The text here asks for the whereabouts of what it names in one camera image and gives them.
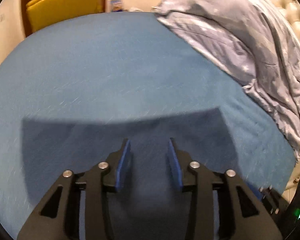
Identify dark blue denim jeans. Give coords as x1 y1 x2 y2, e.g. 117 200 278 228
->
18 109 263 239

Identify blue quilted bed mattress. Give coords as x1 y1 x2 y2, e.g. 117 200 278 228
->
0 12 295 239

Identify grey star-print duvet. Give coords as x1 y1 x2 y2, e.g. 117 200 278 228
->
153 0 300 160

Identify yellow armchair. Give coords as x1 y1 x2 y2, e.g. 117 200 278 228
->
26 0 102 33

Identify small picture box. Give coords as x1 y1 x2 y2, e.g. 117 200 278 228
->
110 0 123 12

